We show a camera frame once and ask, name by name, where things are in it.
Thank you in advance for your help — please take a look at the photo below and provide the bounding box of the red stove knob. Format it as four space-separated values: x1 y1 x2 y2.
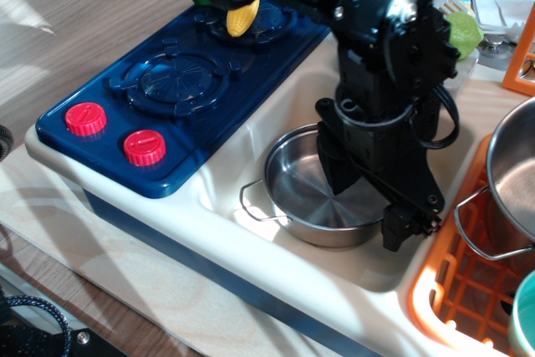
123 130 167 166
64 102 108 136

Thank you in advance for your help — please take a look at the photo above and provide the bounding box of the white toy spatula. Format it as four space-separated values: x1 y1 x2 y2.
432 0 474 17

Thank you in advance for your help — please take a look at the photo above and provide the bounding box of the red stove knob left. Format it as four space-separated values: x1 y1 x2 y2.
64 102 108 136

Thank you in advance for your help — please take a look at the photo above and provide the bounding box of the orange plastic dish rack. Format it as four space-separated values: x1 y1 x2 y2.
408 130 535 357

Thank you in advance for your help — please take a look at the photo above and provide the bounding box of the yellow toy corn cob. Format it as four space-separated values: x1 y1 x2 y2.
226 0 261 38

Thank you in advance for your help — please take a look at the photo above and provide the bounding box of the cream toy kitchen sink unit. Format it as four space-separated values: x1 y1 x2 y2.
25 37 522 356

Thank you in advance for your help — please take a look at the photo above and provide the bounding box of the teal plastic cup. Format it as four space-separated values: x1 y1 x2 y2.
508 272 535 356

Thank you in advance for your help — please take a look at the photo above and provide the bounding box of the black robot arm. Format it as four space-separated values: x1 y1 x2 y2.
210 0 460 251

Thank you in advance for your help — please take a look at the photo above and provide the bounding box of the black braided cable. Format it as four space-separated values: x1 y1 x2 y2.
0 294 73 356

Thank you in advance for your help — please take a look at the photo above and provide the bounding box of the shallow stainless steel pan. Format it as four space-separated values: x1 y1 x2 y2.
239 124 388 249

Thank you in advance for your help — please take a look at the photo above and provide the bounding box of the large stainless steel pot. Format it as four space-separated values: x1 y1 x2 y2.
454 98 534 261

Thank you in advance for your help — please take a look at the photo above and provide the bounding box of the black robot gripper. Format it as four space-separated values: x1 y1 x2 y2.
315 98 445 252

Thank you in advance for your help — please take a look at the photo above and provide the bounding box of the light green toy vegetable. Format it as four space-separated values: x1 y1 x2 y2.
445 12 484 60

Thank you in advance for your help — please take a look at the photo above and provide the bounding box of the blue toy stove top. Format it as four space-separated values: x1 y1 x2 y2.
35 1 329 199

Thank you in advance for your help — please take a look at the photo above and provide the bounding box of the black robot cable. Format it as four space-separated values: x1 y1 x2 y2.
407 83 461 151

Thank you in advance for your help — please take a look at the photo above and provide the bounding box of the black metal bracket with screw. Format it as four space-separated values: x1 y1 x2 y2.
0 325 126 357

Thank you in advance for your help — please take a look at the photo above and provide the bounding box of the grey plastic faucet base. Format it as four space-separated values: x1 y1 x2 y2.
444 48 480 99

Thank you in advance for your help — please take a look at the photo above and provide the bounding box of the red stove knob right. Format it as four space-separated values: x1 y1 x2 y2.
123 130 167 166

